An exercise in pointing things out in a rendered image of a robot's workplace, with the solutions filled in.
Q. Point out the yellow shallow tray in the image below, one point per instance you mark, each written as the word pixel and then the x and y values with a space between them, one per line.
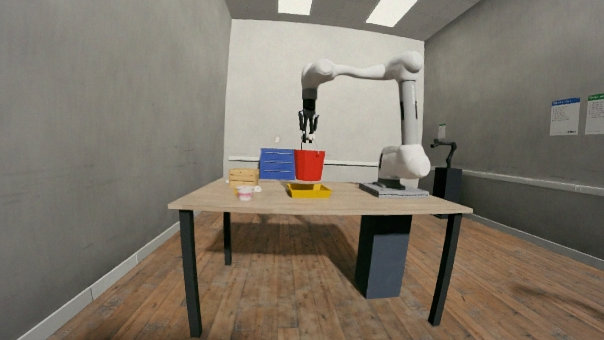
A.
pixel 308 191

